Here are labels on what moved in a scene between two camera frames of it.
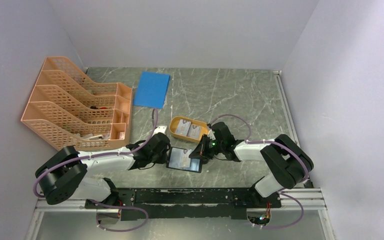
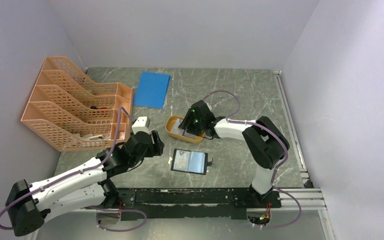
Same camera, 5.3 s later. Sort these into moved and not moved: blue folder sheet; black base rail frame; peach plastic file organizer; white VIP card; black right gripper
Moved: white VIP card; black right gripper
Not moved: blue folder sheet; peach plastic file organizer; black base rail frame
